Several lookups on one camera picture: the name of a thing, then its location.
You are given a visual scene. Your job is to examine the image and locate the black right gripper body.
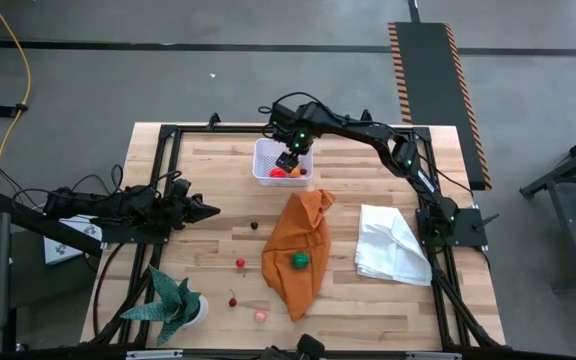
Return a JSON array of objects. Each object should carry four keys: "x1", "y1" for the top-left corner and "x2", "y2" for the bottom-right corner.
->
[{"x1": 280, "y1": 124, "x2": 315, "y2": 157}]

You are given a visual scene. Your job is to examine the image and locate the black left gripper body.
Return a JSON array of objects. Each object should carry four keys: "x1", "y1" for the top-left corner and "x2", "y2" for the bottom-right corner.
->
[{"x1": 165, "y1": 187, "x2": 193, "y2": 231}]

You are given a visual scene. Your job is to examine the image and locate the orange cloth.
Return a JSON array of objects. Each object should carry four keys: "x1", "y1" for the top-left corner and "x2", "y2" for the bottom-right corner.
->
[{"x1": 260, "y1": 188, "x2": 337, "y2": 322}]

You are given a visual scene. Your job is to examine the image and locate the white plastic basket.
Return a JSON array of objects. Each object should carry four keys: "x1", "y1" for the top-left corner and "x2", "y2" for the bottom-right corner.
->
[{"x1": 251, "y1": 137, "x2": 315, "y2": 188}]

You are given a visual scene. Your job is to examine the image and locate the green plant in white pot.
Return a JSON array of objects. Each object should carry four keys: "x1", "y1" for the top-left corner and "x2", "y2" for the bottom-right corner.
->
[{"x1": 119, "y1": 264, "x2": 210, "y2": 347}]

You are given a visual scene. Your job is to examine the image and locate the white printed box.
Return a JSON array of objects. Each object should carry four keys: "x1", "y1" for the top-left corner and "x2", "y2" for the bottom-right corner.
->
[{"x1": 42, "y1": 214, "x2": 104, "y2": 266}]

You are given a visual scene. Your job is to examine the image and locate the white cloth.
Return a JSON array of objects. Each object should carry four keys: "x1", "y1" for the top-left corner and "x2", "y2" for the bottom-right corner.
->
[{"x1": 353, "y1": 203, "x2": 434, "y2": 287}]

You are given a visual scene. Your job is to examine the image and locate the black diagonal support beam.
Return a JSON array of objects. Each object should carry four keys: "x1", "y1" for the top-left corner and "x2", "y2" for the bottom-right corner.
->
[{"x1": 0, "y1": 189, "x2": 104, "y2": 259}]

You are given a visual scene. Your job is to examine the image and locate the black mat with striped edges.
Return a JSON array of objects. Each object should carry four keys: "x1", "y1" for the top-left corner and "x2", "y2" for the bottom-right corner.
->
[{"x1": 386, "y1": 21, "x2": 493, "y2": 192}]

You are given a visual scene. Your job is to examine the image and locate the dark grey metal cart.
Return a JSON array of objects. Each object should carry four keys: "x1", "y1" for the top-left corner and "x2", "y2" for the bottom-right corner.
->
[{"x1": 519, "y1": 124, "x2": 576, "y2": 294}]

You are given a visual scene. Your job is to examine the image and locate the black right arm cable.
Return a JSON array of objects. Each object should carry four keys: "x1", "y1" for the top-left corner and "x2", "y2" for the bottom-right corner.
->
[{"x1": 257, "y1": 91, "x2": 329, "y2": 131}]

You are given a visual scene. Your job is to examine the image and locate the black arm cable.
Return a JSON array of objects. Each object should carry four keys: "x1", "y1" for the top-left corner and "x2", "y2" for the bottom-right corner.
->
[
  {"x1": 257, "y1": 91, "x2": 329, "y2": 131},
  {"x1": 0, "y1": 162, "x2": 184, "y2": 214}
]

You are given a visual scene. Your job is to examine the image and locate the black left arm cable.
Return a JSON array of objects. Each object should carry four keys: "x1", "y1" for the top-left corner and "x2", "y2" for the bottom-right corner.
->
[{"x1": 0, "y1": 162, "x2": 184, "y2": 214}]

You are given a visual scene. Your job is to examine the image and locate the black aluminium table frame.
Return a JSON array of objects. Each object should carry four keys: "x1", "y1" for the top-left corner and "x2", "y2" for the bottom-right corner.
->
[{"x1": 80, "y1": 108, "x2": 507, "y2": 351}]

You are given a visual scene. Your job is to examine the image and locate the dark brown cable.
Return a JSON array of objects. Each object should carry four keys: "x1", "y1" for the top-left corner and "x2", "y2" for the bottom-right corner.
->
[{"x1": 91, "y1": 242, "x2": 127, "y2": 339}]

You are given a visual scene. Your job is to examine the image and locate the yellow cable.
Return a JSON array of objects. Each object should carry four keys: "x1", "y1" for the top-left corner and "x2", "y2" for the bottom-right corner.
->
[{"x1": 0, "y1": 0, "x2": 33, "y2": 192}]

